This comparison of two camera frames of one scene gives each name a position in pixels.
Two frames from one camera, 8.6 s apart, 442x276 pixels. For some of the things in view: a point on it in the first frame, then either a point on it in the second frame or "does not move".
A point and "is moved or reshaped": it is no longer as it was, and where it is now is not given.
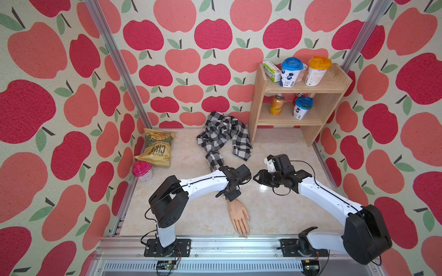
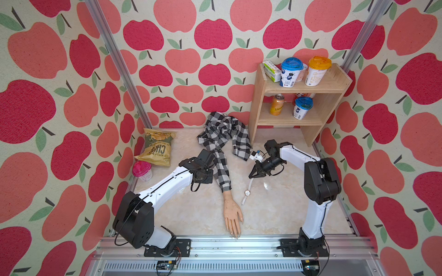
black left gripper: x=234 y=196 -> x=210 y=179
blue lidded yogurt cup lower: x=302 y=105 does not move
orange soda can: x=277 y=104 does not move
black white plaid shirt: x=220 y=129 does not move
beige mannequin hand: x=239 y=217 is moved or reshaped
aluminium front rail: x=119 y=256 does not move
